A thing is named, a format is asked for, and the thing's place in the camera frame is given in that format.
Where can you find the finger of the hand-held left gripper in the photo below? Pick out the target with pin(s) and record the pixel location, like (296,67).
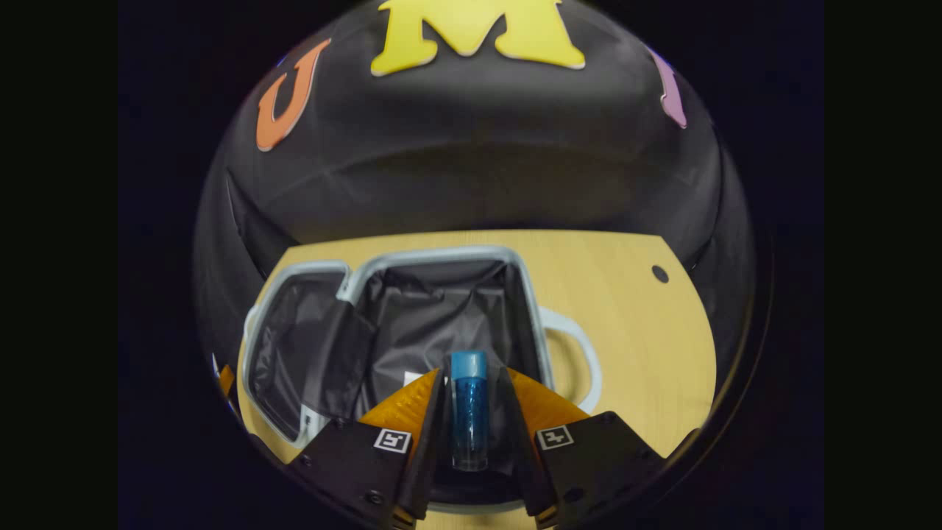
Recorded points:
(226,381)

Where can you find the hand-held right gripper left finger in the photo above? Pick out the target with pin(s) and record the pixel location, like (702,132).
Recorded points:
(427,456)

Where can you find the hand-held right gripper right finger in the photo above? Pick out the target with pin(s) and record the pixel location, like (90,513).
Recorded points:
(519,449)

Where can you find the teal bottle with blue cap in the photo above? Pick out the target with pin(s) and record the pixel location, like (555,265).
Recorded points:
(469,412)

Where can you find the light blue suitcase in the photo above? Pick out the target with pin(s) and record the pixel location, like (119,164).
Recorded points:
(434,309)

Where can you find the black table hole cap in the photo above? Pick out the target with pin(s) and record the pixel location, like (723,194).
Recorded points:
(660,274)

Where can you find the black backdrop cloth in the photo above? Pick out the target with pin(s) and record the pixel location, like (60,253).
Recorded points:
(471,162)

